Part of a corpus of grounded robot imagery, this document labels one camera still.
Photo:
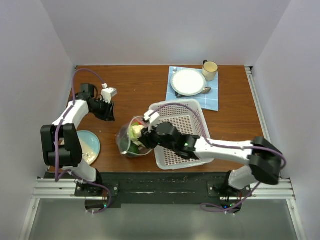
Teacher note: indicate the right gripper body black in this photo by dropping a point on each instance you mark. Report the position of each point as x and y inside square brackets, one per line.
[151, 139]

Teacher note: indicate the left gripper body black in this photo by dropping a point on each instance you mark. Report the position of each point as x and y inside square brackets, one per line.
[101, 110]

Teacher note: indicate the fake white cauliflower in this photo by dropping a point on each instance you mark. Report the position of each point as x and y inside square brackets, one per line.
[134, 133]

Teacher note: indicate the fake green pepper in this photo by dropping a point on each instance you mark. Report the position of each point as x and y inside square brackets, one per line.
[133, 151]

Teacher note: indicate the clear zip top bag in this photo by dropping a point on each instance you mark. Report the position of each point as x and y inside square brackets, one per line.
[123, 141]

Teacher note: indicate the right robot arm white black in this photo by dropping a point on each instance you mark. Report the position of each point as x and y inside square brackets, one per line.
[189, 146]

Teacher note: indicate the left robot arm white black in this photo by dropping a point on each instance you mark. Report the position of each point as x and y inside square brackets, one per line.
[61, 146]

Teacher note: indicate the blue beige ceramic plate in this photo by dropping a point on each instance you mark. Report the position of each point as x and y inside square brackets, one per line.
[90, 145]

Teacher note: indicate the white perforated plastic basket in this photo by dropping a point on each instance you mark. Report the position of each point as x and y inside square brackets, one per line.
[187, 116]

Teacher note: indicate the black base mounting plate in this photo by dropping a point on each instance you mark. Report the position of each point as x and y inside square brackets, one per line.
[114, 189]

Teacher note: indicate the white paper plate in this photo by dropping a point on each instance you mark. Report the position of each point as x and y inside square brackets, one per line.
[188, 82]

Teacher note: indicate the metal spoon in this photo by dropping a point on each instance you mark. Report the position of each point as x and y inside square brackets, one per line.
[206, 90]

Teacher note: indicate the cream enamel mug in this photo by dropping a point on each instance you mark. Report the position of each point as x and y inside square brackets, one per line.
[209, 70]

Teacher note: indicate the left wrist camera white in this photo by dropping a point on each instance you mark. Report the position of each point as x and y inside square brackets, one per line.
[108, 93]

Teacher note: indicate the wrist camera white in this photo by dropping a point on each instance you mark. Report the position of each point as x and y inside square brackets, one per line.
[151, 117]
[108, 93]

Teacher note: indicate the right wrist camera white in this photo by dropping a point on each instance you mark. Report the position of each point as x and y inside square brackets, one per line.
[151, 117]

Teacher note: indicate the aluminium frame rail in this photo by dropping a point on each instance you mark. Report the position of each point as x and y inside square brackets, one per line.
[65, 189]

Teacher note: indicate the right side aluminium rail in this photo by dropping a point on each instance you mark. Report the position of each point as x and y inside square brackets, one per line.
[262, 120]

